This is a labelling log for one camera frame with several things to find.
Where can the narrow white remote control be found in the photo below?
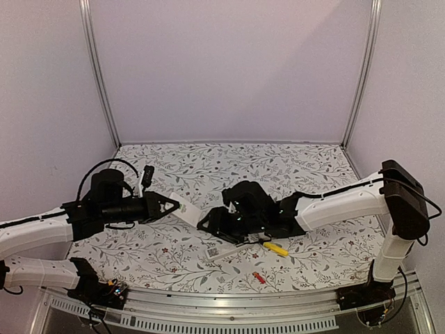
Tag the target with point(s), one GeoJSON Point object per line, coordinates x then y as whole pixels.
{"type": "Point", "coordinates": [223, 250]}

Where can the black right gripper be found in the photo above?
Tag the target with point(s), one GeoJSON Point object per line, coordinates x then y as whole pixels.
{"type": "Point", "coordinates": [219, 223]}

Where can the aluminium corner post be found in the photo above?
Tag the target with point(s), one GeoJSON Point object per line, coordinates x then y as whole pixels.
{"type": "Point", "coordinates": [371, 38]}
{"type": "Point", "coordinates": [91, 44]}

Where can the right aluminium corner post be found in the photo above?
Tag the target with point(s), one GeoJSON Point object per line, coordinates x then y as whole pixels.
{"type": "Point", "coordinates": [371, 38]}

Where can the aluminium front rail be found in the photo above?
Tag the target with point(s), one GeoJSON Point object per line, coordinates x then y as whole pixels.
{"type": "Point", "coordinates": [310, 311]}

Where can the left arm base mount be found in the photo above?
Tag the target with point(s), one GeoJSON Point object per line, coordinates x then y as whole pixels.
{"type": "Point", "coordinates": [112, 294]}

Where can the floral patterned table mat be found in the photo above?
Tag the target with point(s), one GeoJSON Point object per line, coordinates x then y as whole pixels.
{"type": "Point", "coordinates": [169, 254]}

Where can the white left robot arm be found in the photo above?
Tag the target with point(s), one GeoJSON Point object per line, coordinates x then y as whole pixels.
{"type": "Point", "coordinates": [109, 200]}

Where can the left aluminium corner post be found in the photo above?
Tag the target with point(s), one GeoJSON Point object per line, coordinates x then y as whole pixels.
{"type": "Point", "coordinates": [91, 44]}

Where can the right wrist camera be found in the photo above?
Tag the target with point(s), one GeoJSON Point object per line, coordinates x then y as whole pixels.
{"type": "Point", "coordinates": [227, 201]}

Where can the white remote with green buttons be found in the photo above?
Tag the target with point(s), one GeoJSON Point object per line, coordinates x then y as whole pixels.
{"type": "Point", "coordinates": [187, 211]}

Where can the red battery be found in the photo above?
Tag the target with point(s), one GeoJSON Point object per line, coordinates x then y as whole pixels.
{"type": "Point", "coordinates": [258, 277]}

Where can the yellow handled screwdriver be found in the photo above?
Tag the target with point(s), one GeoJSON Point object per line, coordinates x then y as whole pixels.
{"type": "Point", "coordinates": [274, 248]}

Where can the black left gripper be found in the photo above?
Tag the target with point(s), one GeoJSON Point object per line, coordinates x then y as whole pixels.
{"type": "Point", "coordinates": [152, 200]}

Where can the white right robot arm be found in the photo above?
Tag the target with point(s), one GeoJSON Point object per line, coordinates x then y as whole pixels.
{"type": "Point", "coordinates": [247, 209]}

